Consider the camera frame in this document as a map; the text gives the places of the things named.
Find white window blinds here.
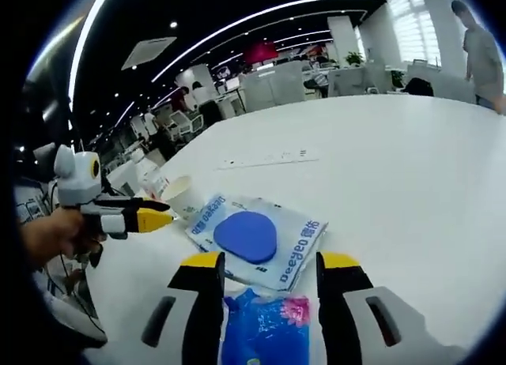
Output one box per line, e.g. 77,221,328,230
385,0,442,64

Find white table socket strip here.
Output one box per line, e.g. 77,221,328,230
216,146,320,171

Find person's left hand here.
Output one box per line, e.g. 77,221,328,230
21,206,104,269

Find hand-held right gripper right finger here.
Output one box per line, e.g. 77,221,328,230
315,250,455,365

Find black office chair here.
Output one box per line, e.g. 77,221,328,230
402,77,434,97

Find red wall screen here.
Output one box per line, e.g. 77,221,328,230
243,41,278,66

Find white packet with blue pad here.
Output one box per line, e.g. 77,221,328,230
184,194,329,292

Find long ceiling light strip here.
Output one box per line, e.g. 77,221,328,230
69,0,115,101
152,0,379,84

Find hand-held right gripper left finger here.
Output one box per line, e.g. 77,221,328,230
116,250,227,365

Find clear plastic bottle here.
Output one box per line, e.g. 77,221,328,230
136,159,171,202

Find white desk partition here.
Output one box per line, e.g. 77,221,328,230
239,62,306,110

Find white paper cup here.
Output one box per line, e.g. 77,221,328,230
164,175,206,222

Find blue tissue pack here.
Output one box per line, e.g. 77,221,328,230
219,288,322,365

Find white table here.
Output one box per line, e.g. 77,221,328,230
81,94,506,365

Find ceiling air conditioner vent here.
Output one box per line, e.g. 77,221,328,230
121,36,178,70

